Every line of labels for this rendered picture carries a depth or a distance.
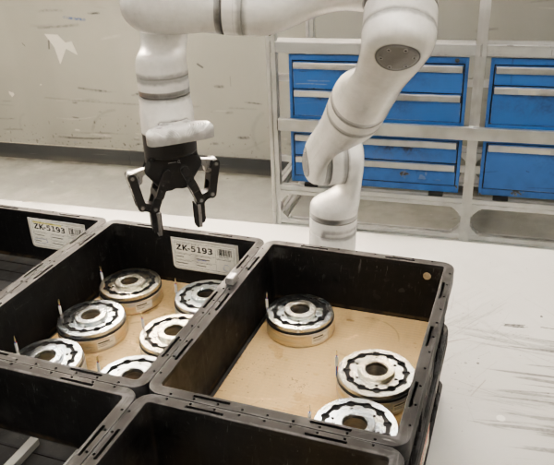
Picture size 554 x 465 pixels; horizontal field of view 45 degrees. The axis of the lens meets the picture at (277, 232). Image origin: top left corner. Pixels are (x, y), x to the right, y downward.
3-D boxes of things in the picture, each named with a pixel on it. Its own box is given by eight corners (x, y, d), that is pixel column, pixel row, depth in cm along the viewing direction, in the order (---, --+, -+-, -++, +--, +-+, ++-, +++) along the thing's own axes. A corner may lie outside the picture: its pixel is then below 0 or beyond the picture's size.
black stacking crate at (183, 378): (271, 302, 114) (268, 242, 109) (448, 330, 104) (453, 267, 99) (156, 468, 80) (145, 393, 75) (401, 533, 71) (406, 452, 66)
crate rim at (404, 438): (268, 251, 110) (268, 238, 109) (454, 277, 100) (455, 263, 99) (145, 407, 76) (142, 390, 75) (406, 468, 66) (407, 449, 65)
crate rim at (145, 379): (113, 230, 119) (111, 218, 118) (268, 251, 110) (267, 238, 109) (-58, 359, 86) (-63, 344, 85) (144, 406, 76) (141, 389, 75)
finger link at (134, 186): (129, 167, 94) (147, 201, 97) (118, 173, 94) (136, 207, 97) (134, 173, 92) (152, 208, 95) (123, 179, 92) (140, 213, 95)
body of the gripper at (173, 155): (188, 113, 97) (194, 173, 101) (131, 123, 94) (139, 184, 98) (205, 126, 91) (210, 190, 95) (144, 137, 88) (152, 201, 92)
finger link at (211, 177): (213, 159, 96) (204, 197, 98) (224, 160, 97) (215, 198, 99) (207, 154, 98) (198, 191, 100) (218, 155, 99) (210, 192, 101)
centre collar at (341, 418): (337, 410, 81) (337, 405, 81) (378, 415, 80) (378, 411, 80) (331, 437, 77) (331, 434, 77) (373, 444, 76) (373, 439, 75)
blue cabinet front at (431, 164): (293, 180, 299) (289, 53, 274) (457, 192, 279) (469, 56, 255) (291, 182, 296) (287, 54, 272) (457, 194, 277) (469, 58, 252)
